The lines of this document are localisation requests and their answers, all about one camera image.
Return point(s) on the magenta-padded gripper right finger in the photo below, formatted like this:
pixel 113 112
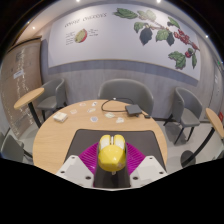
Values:
pixel 148 168

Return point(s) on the white flat box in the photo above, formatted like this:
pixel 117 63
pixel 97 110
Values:
pixel 60 116

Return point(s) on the dark grey mouse pad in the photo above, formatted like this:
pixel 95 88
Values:
pixel 86 138

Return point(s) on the botanical wall mural panel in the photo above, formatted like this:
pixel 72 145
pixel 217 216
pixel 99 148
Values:
pixel 133 36

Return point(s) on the yellow and white computer mouse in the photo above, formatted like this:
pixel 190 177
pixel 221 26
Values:
pixel 111 155

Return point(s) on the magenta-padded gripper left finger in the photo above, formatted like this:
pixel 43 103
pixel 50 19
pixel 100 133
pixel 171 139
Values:
pixel 74 168

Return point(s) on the small black plug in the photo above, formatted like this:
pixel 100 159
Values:
pixel 147 116

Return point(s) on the dark grey adapter box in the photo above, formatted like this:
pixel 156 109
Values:
pixel 133 109

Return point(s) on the small clear packet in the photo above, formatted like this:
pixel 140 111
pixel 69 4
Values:
pixel 73 111
pixel 91 110
pixel 94 118
pixel 120 120
pixel 82 104
pixel 109 115
pixel 94 103

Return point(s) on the brown wall text board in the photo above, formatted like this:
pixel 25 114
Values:
pixel 20 86

